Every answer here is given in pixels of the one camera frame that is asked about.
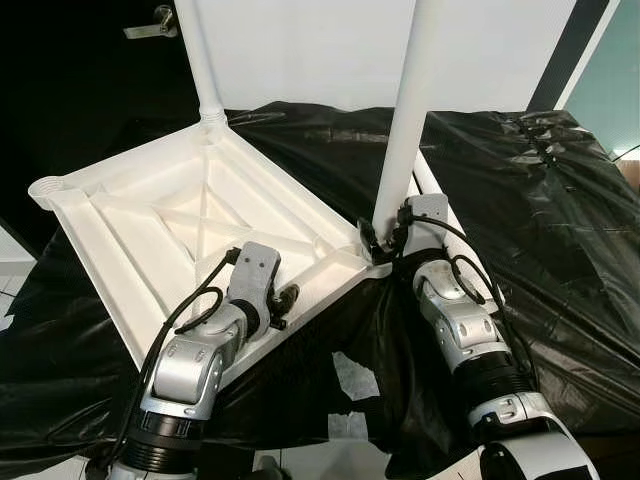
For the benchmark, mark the black vertical frame post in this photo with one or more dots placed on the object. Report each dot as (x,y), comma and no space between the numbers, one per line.
(570,50)

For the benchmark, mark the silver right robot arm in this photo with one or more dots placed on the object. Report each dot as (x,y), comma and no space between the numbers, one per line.
(465,330)

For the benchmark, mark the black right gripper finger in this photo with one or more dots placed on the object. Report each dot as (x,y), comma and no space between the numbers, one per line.
(368,240)

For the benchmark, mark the teal glass partition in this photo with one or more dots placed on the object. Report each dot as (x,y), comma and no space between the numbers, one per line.
(615,80)

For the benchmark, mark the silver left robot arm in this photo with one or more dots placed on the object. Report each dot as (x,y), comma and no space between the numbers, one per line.
(185,370)

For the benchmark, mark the black plastic cover sheet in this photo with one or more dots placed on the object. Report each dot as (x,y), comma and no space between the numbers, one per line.
(560,250)

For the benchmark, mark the black door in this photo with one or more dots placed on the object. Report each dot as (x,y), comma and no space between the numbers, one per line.
(80,100)

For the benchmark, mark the torn white tape patch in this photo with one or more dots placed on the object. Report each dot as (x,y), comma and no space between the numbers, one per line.
(355,378)

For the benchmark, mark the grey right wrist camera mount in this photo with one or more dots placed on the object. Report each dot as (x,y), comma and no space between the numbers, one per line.
(428,215)

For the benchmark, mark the small white tape strip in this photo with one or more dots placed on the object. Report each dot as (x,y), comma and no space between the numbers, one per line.
(350,427)

